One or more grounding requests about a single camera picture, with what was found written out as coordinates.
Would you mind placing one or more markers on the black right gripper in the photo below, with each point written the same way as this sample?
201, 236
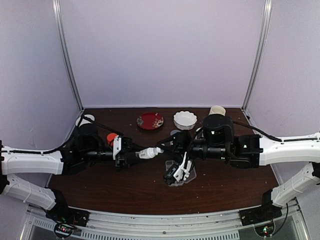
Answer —
177, 149

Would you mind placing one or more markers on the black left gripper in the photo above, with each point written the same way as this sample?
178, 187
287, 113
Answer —
127, 147

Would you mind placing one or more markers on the clear plastic pill organizer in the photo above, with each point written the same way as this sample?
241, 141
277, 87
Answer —
176, 176

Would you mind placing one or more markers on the small white pill bottle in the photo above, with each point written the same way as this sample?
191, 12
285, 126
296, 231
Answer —
147, 153

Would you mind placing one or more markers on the white bottle cap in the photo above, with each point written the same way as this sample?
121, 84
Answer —
159, 150

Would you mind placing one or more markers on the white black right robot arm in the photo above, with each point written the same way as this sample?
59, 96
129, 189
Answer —
219, 142

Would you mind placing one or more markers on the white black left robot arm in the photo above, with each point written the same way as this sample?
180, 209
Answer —
90, 143

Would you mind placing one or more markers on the grey lid supplement bottle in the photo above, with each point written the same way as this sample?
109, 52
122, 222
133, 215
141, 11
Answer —
174, 132

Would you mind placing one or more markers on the orange pill bottle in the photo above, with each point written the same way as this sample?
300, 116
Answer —
110, 138

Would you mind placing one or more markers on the white scalloped bowl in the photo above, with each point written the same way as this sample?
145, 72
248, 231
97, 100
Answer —
185, 120

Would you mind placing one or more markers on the red floral plate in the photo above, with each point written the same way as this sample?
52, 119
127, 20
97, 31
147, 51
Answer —
150, 121

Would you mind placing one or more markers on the white patterned rice bowl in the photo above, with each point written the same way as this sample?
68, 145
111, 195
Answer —
84, 119

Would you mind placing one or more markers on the cream ribbed ceramic mug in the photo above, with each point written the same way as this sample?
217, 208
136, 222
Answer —
217, 110

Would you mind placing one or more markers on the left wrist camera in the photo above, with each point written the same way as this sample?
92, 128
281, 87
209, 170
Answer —
117, 146

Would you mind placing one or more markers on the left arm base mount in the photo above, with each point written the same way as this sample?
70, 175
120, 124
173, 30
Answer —
67, 220

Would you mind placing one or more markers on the front aluminium rail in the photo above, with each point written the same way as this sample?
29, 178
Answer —
223, 225

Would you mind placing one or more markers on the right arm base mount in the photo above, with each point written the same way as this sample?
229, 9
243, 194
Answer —
262, 218

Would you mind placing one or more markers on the left aluminium frame post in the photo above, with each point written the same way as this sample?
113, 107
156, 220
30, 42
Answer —
65, 53

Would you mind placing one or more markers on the aluminium frame post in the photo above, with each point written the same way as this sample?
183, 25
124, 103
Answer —
65, 53
264, 30

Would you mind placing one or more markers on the right aluminium frame post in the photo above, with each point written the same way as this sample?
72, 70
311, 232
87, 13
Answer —
264, 30

